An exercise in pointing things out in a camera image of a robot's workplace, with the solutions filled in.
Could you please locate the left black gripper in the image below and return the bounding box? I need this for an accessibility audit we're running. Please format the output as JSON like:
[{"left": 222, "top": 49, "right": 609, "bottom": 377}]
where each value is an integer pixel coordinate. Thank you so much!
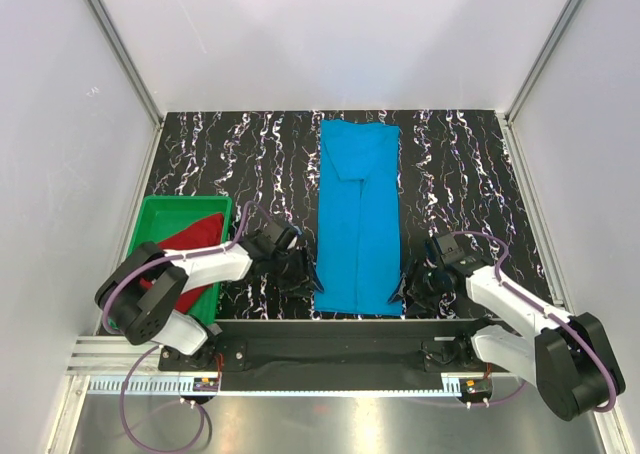
[{"left": 268, "top": 247, "right": 323, "bottom": 300}]

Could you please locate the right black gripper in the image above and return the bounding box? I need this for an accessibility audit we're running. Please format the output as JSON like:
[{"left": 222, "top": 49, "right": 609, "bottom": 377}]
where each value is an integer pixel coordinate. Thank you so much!
[{"left": 387, "top": 257, "right": 446, "bottom": 318}]

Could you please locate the blue t shirt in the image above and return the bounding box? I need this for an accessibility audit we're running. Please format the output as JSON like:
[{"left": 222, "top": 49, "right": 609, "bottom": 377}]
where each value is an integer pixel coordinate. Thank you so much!
[{"left": 314, "top": 120, "right": 402, "bottom": 317}]

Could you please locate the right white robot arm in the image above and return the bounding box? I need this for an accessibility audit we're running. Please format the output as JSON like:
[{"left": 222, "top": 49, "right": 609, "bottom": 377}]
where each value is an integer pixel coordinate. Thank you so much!
[{"left": 389, "top": 232, "right": 626, "bottom": 421}]

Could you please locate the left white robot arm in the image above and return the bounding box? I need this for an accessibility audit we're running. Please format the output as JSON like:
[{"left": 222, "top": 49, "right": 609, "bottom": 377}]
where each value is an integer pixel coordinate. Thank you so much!
[{"left": 95, "top": 221, "right": 324, "bottom": 370}]

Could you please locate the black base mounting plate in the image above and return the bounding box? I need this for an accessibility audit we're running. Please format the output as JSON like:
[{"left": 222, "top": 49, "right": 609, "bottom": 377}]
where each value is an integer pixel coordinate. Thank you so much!
[{"left": 159, "top": 320, "right": 486, "bottom": 396}]

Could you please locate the red t shirt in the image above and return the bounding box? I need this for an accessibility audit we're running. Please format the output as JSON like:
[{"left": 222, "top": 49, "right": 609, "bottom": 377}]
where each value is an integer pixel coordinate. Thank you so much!
[{"left": 137, "top": 212, "right": 225, "bottom": 313}]

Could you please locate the green plastic bin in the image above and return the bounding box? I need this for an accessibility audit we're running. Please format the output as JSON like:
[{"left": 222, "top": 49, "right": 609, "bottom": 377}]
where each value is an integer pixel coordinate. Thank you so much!
[{"left": 95, "top": 196, "right": 233, "bottom": 345}]

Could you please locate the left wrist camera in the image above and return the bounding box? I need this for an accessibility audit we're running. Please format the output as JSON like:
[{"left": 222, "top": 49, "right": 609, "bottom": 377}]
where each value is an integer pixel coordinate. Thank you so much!
[{"left": 280, "top": 226, "right": 301, "bottom": 251}]

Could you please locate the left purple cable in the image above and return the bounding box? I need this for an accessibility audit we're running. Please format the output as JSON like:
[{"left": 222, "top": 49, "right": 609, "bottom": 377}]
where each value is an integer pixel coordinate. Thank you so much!
[{"left": 99, "top": 201, "right": 274, "bottom": 450}]

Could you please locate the aluminium frame rail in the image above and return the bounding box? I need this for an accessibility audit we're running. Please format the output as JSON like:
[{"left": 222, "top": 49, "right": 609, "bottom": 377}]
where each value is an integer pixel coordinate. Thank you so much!
[{"left": 64, "top": 336, "right": 611, "bottom": 375}]

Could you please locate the right aluminium corner post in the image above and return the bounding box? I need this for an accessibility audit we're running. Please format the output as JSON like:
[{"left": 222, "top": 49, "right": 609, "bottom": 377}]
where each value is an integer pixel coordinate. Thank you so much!
[{"left": 504, "top": 0, "right": 601, "bottom": 125}]

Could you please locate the aluminium corner post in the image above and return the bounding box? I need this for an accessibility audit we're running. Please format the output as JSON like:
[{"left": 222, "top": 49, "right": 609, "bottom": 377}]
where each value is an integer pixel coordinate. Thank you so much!
[
  {"left": 69, "top": 0, "right": 165, "bottom": 128},
  {"left": 504, "top": 0, "right": 601, "bottom": 125}
]

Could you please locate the left aluminium corner post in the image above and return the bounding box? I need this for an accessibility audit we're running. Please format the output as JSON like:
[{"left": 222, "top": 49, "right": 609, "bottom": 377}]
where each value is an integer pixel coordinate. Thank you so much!
[{"left": 69, "top": 0, "right": 165, "bottom": 128}]

